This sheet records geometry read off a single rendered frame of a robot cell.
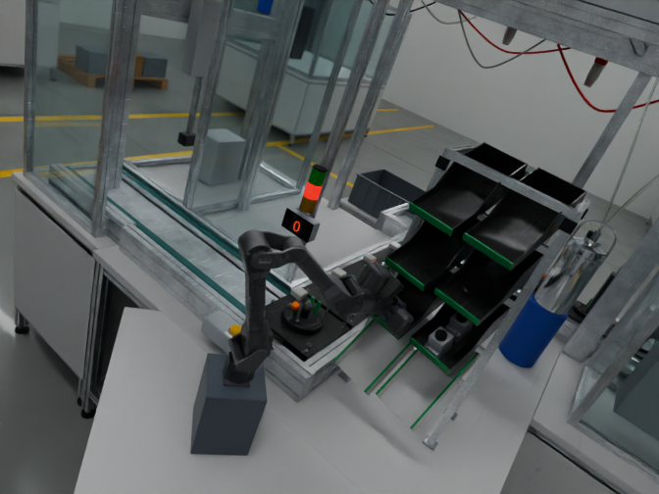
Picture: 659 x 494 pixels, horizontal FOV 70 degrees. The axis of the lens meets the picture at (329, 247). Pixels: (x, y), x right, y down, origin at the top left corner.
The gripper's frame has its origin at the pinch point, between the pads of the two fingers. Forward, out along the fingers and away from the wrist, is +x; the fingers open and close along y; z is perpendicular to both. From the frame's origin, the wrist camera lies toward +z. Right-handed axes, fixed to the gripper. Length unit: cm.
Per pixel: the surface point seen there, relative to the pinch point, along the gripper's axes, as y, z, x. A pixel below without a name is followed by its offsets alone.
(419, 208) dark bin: 4.6, 25.7, -9.0
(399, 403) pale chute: -15.3, -22.3, 8.5
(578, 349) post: -21, -3, 128
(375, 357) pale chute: -1.5, -18.5, 7.9
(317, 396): 3.8, -40.1, 3.6
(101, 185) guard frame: 98, -33, -38
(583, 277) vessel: -13, 28, 85
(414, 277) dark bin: -2.9, 10.8, -4.4
